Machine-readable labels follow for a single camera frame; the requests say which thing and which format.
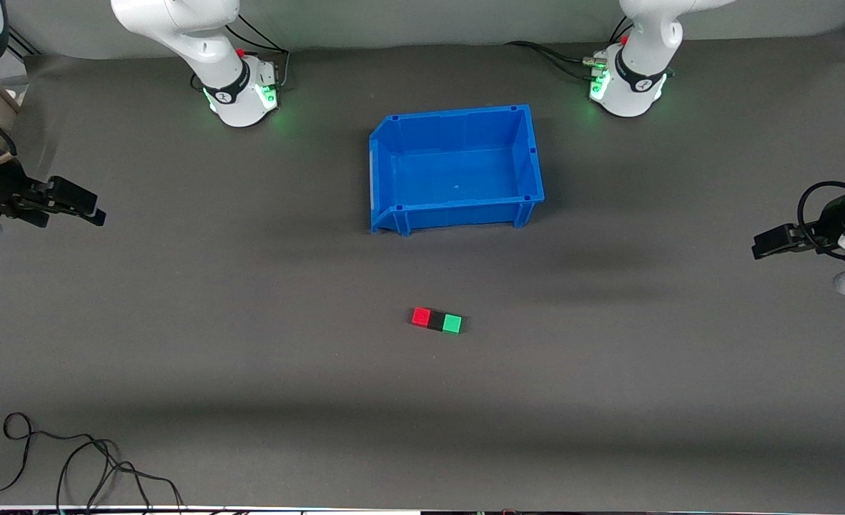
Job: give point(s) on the aluminium frame rail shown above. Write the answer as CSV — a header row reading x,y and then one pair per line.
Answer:
x,y
22,46

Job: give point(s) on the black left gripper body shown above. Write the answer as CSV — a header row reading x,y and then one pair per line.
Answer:
x,y
816,234

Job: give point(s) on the small black cube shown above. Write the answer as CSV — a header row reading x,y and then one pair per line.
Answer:
x,y
437,320

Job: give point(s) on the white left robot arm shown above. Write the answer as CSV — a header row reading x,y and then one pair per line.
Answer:
x,y
637,64

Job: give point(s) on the small green cube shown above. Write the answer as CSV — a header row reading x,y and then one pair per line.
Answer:
x,y
452,324

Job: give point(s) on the blue plastic storage bin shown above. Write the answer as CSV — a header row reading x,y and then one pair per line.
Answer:
x,y
458,179

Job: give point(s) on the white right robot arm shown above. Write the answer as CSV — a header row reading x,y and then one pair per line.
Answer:
x,y
208,57

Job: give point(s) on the small red cube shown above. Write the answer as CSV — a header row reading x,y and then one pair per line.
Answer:
x,y
421,317

